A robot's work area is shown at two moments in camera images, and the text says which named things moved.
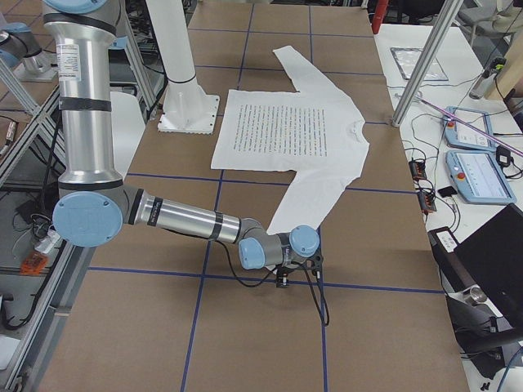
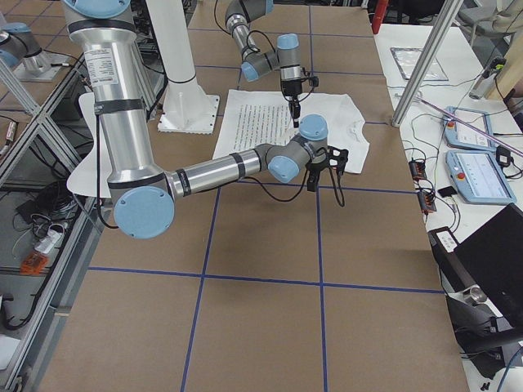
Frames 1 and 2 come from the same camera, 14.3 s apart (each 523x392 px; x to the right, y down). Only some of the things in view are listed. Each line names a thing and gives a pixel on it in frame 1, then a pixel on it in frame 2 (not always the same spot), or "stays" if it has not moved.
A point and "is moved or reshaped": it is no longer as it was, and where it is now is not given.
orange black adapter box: (418, 169) stays
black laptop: (489, 263) stays
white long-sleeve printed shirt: (311, 131) is moved or reshaped
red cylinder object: (379, 15) stays
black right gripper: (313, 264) -> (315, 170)
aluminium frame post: (421, 75) stays
